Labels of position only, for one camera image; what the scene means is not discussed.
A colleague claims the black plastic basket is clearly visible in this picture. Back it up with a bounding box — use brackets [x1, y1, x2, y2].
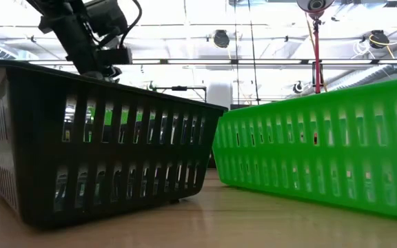
[0, 60, 229, 230]

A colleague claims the green plastic basket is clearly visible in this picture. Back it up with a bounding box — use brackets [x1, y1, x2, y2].
[212, 74, 397, 221]

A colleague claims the white room pillar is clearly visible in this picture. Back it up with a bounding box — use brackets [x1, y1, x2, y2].
[207, 81, 234, 108]

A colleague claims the red desk lamp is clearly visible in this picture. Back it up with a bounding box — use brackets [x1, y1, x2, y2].
[296, 0, 336, 94]

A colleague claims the distant black metal frame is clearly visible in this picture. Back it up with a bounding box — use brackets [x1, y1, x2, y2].
[155, 85, 209, 103]

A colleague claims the silver ventilation duct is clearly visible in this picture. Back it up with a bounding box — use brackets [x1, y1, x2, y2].
[324, 43, 397, 94]

